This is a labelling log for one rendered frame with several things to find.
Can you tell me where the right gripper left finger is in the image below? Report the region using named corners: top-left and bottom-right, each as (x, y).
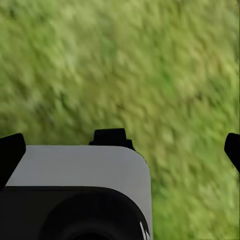
top-left (0, 133), bottom-right (26, 193)

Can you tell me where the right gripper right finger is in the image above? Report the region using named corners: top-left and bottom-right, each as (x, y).
top-left (224, 133), bottom-right (240, 173)

